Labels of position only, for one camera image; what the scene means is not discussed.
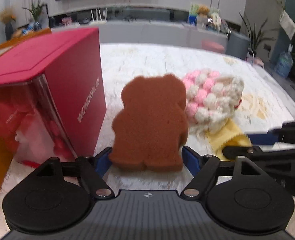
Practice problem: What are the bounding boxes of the brown bear sponge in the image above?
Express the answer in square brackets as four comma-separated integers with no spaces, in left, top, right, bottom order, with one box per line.
[109,74,189,172]

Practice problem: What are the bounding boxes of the pink white crochet toy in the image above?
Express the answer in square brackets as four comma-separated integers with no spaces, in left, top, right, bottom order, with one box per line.
[182,68,244,134]

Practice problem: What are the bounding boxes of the yellow cloth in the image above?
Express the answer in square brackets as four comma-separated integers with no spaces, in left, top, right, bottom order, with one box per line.
[205,119,252,161]

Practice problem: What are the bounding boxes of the white lace tablecloth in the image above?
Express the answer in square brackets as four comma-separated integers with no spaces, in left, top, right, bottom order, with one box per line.
[0,42,295,240]

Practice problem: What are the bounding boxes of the water jug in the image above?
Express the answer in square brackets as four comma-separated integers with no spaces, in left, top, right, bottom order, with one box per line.
[275,44,293,78]

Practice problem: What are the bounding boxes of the pink space heater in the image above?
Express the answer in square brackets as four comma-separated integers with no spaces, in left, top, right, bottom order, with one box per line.
[246,49,265,68]

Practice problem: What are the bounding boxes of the red flower gift box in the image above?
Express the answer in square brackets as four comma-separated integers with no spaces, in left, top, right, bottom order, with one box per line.
[0,26,107,169]

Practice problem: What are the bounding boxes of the floor potted plant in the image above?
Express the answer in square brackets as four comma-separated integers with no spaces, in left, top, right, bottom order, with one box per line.
[240,14,279,57]

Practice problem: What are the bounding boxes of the grey trash bin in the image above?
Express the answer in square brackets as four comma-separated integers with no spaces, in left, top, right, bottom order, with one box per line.
[226,32,250,60]

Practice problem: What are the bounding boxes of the white marble tv cabinet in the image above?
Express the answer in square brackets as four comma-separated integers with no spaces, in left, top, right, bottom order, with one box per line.
[51,21,228,49]

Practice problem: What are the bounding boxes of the white wifi router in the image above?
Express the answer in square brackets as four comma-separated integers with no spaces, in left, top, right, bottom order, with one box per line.
[89,8,107,25]

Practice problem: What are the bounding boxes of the teddy bear on cabinet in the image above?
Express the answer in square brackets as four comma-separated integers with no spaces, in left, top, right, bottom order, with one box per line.
[197,5,210,22]

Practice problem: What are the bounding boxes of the green plant in glass vase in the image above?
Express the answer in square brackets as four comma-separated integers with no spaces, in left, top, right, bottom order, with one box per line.
[23,0,47,31]

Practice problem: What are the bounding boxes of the dried flowers in dark vase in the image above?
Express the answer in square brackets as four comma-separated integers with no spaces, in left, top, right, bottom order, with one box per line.
[0,8,16,41]

